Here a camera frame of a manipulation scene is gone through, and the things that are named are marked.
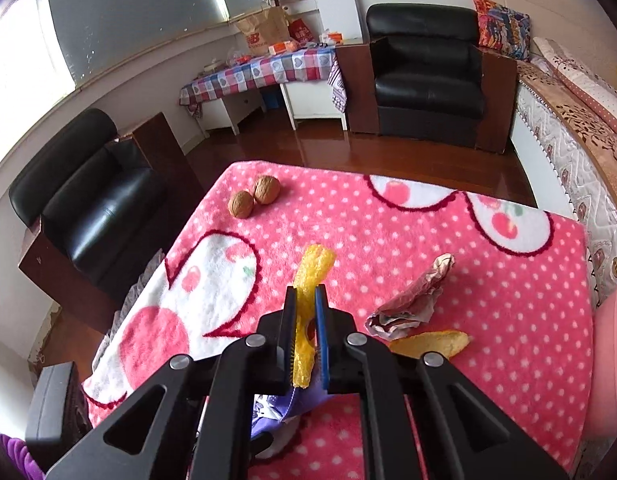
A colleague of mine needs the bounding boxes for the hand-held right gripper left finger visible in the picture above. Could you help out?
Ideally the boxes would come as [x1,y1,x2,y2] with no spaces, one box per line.
[46,285,302,480]

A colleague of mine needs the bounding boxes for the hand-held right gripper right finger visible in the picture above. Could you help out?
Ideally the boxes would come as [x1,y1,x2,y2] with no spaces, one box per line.
[315,284,572,480]

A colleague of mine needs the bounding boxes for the yellow foam fruit net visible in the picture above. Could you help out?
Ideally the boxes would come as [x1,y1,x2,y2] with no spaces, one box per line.
[288,243,337,390]

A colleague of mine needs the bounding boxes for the purple paper wrapper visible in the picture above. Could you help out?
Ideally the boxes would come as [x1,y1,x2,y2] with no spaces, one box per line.
[251,380,334,441]

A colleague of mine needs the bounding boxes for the pink plastic bin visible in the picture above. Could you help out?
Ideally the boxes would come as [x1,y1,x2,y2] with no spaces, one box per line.
[586,275,617,441]

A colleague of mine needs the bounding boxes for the crumpled maroon foil wrapper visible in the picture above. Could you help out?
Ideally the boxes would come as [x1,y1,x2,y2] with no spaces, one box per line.
[365,253,457,341]

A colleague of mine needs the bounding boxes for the orange peel piece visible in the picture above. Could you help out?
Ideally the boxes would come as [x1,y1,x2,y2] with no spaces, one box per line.
[389,329,470,361]

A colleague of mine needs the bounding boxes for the pink dotted fleece blanket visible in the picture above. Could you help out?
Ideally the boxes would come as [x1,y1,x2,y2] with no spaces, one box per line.
[81,160,602,480]

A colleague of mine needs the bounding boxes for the grey frilled table cover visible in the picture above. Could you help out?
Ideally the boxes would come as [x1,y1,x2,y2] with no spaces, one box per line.
[91,250,166,376]

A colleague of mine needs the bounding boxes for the small brown walnut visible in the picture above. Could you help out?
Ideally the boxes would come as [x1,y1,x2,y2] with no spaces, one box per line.
[227,190,255,219]

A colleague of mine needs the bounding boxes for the large brown walnut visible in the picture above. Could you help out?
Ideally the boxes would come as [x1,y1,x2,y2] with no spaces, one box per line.
[252,175,280,206]

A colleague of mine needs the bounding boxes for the black leather armchair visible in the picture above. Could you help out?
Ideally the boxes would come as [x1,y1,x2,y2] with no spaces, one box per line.
[336,3,519,155]
[8,108,204,333]

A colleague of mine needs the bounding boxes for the white side table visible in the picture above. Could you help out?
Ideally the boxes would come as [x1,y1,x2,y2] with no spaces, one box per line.
[203,77,348,136]

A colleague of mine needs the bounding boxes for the checkered tablecloth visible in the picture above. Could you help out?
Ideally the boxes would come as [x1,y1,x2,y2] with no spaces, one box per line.
[178,50,348,113]

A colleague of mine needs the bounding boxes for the red paper bag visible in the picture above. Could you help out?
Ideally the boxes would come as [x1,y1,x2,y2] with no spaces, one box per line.
[288,18,314,46]

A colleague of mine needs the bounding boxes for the brown paper bag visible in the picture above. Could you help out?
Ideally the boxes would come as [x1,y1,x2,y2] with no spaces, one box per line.
[233,6,292,58]

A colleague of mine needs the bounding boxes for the white quilted mattress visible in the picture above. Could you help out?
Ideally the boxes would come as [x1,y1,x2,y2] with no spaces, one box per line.
[509,60,617,311]

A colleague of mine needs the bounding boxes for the wide grey window blind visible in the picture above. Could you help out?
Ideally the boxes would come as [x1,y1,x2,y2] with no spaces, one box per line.
[43,0,229,88]

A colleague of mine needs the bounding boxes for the colourful printed cushion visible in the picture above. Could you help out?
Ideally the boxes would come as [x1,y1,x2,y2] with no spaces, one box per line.
[472,0,532,61]

